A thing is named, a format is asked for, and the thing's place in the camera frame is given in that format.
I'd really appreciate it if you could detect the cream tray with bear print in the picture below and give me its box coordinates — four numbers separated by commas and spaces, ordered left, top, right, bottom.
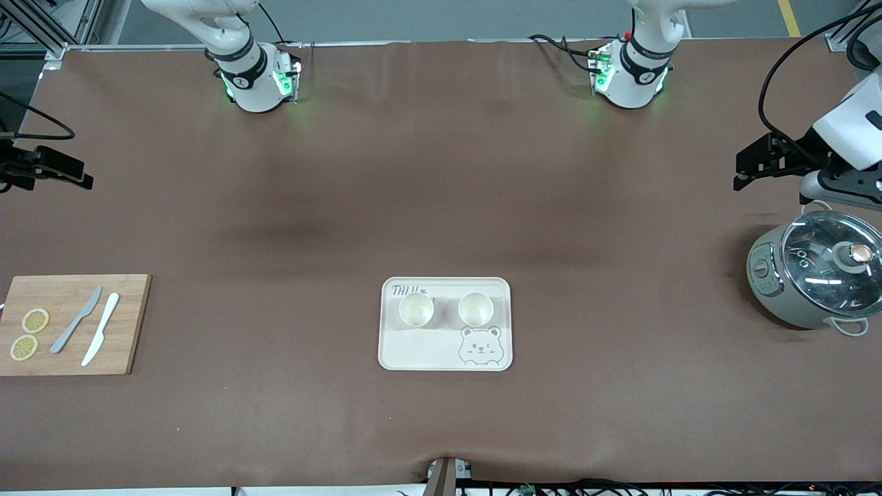
378, 276, 513, 372

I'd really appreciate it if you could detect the brown table mat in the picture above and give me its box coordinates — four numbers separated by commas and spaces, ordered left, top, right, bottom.
0, 40, 882, 491

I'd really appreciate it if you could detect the brown camera post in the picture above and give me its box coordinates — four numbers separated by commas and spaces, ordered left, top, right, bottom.
425, 456, 460, 496

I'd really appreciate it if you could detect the black base cable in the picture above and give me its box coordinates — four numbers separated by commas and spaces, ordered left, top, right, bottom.
258, 0, 305, 50
529, 33, 622, 74

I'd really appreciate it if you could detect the white plastic knife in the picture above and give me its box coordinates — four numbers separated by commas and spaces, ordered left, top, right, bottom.
81, 292, 121, 367

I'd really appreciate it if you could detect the grey electric cooking pot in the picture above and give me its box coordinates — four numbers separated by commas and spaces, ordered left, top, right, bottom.
746, 200, 882, 337

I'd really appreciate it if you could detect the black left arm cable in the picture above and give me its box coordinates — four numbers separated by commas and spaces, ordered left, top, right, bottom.
757, 3, 882, 147

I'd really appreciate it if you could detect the white plastic cup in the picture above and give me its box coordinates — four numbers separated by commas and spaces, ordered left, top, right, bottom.
398, 291, 435, 328
458, 291, 494, 328

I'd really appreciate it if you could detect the bamboo cutting board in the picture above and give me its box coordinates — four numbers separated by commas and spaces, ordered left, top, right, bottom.
0, 274, 152, 377

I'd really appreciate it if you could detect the glass pot lid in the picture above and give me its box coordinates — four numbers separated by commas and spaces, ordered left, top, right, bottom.
781, 211, 882, 318

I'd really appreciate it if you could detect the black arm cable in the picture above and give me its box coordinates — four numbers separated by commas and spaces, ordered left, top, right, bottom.
0, 92, 76, 141
757, 3, 882, 147

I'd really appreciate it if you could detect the grey plastic knife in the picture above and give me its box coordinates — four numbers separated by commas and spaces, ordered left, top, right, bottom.
50, 285, 103, 355

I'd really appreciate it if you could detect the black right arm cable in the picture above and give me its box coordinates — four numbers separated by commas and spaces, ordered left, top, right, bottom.
0, 92, 76, 141

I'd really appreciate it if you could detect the aluminium frame profile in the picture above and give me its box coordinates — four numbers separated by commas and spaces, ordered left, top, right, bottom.
823, 0, 882, 53
0, 0, 104, 70

